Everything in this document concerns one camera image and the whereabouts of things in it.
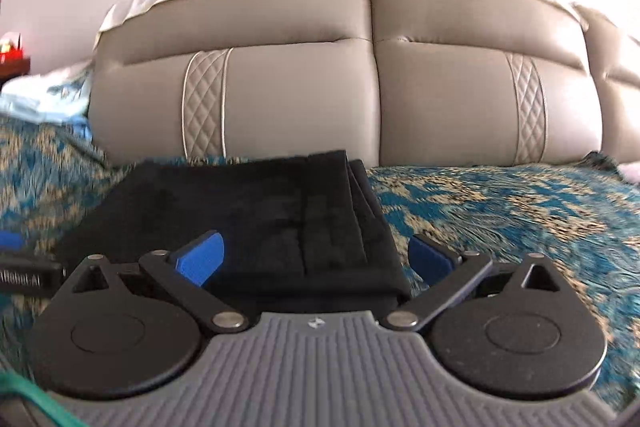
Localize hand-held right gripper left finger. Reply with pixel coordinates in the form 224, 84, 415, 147
72, 230, 251, 334

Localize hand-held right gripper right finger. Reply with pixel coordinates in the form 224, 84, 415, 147
381, 234, 557, 333

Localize black pants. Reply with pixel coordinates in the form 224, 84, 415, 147
55, 150, 414, 308

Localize blue beige patterned bedspread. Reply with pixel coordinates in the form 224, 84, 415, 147
0, 114, 640, 413

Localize light blue pillow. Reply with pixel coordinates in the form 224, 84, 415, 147
0, 61, 97, 142

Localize dark wooden nightstand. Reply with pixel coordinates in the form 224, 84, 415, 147
0, 56, 32, 88

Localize red ornament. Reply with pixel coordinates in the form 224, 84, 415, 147
0, 33, 24, 64

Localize beige leather headboard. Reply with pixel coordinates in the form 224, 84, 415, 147
87, 0, 640, 168

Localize green cord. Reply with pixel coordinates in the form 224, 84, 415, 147
0, 371, 87, 427

